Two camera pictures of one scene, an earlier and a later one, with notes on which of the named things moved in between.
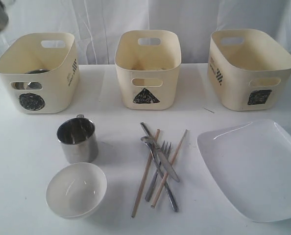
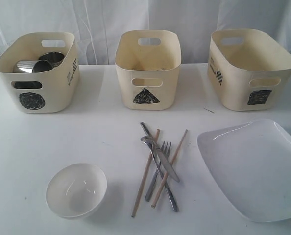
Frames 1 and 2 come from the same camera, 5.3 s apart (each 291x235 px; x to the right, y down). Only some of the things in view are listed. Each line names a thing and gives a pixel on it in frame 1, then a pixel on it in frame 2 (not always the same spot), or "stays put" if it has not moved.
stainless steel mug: (79, 139) -> (55, 58)
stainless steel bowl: (29, 85) stays put
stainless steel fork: (165, 148) stays put
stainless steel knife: (160, 153) stays put
